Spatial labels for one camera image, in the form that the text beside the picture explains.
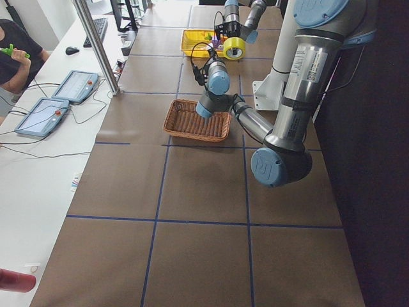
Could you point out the seated person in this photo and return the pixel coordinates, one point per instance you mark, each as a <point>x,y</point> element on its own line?
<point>27,58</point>

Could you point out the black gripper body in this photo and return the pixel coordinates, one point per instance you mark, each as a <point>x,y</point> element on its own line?
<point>231,32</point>

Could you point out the black mouse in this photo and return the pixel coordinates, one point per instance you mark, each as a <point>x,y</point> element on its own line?
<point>71,50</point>

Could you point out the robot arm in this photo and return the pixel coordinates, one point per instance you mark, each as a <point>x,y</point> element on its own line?
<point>249,28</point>
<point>312,34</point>

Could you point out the teach pendant far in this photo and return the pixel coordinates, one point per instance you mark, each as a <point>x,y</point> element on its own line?
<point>76,87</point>

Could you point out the black keyboard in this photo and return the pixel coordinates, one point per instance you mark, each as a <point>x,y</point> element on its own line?
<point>100,25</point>

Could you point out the aluminium post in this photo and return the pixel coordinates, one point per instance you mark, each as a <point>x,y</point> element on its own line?
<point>87,23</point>

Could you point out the yellow tape roll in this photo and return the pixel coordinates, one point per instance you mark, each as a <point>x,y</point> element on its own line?
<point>234,48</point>

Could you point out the brown wicker basket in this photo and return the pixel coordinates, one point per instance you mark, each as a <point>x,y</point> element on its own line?
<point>182,121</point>

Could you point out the purple block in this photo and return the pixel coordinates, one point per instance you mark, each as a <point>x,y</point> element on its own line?
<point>216,43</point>

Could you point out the yellow wicker basket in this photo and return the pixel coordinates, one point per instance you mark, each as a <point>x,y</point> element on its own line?
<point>196,42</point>

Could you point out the white robot column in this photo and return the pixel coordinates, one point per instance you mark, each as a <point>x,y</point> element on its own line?
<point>268,93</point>

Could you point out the red cylinder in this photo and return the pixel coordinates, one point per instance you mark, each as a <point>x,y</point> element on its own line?
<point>17,282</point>

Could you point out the teach pendant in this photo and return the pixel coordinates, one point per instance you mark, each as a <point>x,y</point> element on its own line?
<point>43,118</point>
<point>76,87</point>

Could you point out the teach pendant near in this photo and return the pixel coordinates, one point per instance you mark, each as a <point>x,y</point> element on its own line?
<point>43,118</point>

